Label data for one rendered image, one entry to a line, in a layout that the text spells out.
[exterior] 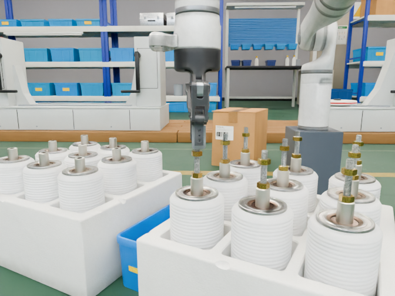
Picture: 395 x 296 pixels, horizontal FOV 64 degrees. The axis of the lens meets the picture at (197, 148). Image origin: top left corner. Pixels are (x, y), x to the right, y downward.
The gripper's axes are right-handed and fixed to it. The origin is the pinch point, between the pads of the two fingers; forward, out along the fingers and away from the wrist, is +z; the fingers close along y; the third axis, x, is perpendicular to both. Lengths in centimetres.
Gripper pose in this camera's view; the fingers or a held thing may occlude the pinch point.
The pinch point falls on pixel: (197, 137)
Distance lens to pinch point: 53.7
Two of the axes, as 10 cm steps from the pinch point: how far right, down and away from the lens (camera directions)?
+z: 0.0, 9.8, 2.0
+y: -0.6, -2.0, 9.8
